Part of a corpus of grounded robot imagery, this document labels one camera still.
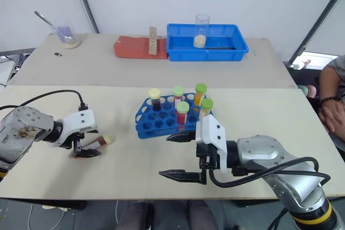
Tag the green-capped red test tube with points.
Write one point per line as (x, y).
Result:
(182, 111)

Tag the glass beaker with powder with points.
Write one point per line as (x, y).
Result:
(68, 37)

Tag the green-capped orange test tube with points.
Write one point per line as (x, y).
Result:
(200, 92)

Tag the person's bare forearm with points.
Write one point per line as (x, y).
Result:
(330, 84)

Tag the red cloth mat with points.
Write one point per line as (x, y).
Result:
(132, 48)

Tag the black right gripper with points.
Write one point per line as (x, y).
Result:
(208, 157)

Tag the small black clip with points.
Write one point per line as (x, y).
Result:
(58, 54)

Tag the cream-capped brown test tube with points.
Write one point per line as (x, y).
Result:
(107, 139)

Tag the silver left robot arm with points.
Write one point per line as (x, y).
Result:
(19, 133)

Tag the green-capped yellow test tube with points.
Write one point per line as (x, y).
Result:
(207, 106)

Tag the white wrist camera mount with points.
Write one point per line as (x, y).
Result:
(81, 121)
(213, 135)

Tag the tall clear plastic beaker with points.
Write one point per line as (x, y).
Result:
(200, 29)

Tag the green-capped pink test tube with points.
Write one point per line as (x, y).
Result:
(178, 92)

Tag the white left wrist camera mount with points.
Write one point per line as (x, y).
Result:
(81, 121)

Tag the person's bare hand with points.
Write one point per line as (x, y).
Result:
(334, 118)

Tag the grey shirt sleeve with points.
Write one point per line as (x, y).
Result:
(338, 65)

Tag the dark rounded shape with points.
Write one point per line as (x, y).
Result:
(137, 216)

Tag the yellow-capped dark test tube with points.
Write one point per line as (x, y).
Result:
(155, 98)

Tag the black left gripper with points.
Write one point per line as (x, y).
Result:
(78, 143)

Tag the grey metal frame pole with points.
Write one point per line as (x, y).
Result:
(318, 20)
(85, 1)

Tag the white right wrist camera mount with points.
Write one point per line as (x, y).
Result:
(213, 135)

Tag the metal spoon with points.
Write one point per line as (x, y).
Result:
(45, 20)

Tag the blue plastic bin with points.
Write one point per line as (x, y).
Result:
(188, 52)

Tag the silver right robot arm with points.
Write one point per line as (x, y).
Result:
(283, 165)

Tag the blue test tube rack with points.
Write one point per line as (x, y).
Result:
(151, 125)

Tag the wooden strip with holes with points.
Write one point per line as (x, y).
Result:
(153, 41)

